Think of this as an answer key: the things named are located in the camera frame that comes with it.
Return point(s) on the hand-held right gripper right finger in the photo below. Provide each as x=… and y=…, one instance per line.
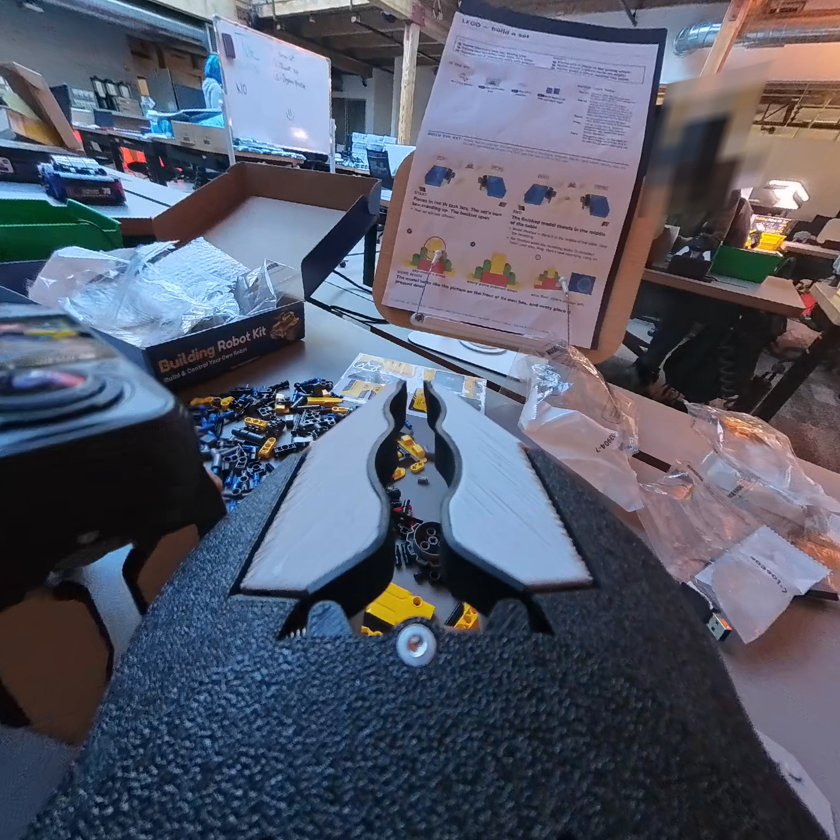
x=512, y=512

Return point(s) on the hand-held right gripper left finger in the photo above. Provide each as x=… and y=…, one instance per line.
x=321, y=518

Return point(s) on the pile of small brick connectors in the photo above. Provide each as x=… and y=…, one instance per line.
x=262, y=426

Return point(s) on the heap of large yellow beams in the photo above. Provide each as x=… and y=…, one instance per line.
x=394, y=604

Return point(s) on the grey desk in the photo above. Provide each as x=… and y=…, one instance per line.
x=328, y=354

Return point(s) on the person's left hand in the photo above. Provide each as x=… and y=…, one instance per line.
x=46, y=663

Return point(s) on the grey wheel hub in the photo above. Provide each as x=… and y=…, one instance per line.
x=426, y=544

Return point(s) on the clear bag with white paper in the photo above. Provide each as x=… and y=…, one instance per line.
x=577, y=420

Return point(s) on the yellow sticker sheet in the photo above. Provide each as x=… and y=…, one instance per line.
x=453, y=387

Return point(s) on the blue cardboard kit box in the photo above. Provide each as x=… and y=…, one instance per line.
x=216, y=348

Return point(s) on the crumpled clear plastic bags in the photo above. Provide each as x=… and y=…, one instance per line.
x=164, y=289

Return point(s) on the green crate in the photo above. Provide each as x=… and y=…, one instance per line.
x=52, y=229

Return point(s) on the distant work table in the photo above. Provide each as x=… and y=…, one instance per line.
x=722, y=292

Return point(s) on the green storage bin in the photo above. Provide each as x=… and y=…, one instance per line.
x=748, y=262

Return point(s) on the printed instruction sheet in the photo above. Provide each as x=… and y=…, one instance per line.
x=525, y=164

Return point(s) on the whiteboard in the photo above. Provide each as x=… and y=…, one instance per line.
x=275, y=85

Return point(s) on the wooden post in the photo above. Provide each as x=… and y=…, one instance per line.
x=408, y=79

